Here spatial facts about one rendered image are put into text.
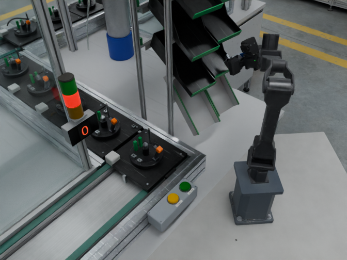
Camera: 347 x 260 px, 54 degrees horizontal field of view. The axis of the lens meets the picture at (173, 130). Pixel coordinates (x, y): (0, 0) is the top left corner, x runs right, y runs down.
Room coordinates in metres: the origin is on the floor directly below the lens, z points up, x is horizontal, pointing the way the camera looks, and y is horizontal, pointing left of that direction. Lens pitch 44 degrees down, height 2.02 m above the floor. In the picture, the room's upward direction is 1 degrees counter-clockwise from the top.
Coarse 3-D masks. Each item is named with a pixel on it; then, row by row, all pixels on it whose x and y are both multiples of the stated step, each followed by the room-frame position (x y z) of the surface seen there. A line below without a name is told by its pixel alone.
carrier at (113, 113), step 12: (108, 108) 1.25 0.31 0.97; (108, 120) 1.14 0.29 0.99; (120, 120) 1.16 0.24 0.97; (132, 120) 1.16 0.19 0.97; (96, 132) 1.05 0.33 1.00; (108, 132) 1.07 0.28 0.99; (120, 132) 1.09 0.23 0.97; (132, 132) 1.08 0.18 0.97; (96, 144) 1.01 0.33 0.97; (108, 144) 1.01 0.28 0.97; (120, 144) 1.01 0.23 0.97
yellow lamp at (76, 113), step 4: (80, 104) 0.87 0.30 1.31; (68, 108) 0.85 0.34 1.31; (72, 108) 0.85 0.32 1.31; (76, 108) 0.85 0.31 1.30; (80, 108) 0.86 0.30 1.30; (68, 112) 0.86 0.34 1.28; (72, 112) 0.85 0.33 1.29; (76, 112) 0.85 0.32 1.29; (80, 112) 0.86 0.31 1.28; (72, 116) 0.85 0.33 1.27; (76, 116) 0.85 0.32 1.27; (80, 116) 0.86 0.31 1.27
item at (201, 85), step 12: (156, 36) 1.21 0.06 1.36; (156, 48) 1.21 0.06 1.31; (180, 48) 1.26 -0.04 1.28; (180, 60) 1.20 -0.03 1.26; (180, 72) 1.15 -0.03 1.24; (192, 72) 1.16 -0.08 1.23; (204, 72) 1.17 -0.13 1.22; (192, 84) 1.10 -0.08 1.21; (204, 84) 1.12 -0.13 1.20; (192, 96) 1.05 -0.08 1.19
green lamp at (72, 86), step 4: (72, 80) 0.86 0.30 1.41; (60, 84) 0.85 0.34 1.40; (64, 84) 0.85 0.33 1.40; (68, 84) 0.85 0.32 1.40; (72, 84) 0.86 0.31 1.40; (60, 88) 0.86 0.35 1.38; (64, 88) 0.85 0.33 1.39; (68, 88) 0.85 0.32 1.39; (72, 88) 0.86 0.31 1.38; (76, 88) 0.87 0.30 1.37; (64, 92) 0.85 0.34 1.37; (68, 92) 0.85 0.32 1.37; (72, 92) 0.85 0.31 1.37
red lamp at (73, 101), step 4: (76, 92) 0.87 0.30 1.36; (64, 96) 0.85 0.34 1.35; (68, 96) 0.85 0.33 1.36; (72, 96) 0.85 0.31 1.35; (76, 96) 0.86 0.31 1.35; (64, 100) 0.86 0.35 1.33; (68, 100) 0.85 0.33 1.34; (72, 100) 0.85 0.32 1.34; (76, 100) 0.86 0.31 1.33; (80, 100) 0.88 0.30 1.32; (68, 104) 0.85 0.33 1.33; (72, 104) 0.85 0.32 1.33; (76, 104) 0.86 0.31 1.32
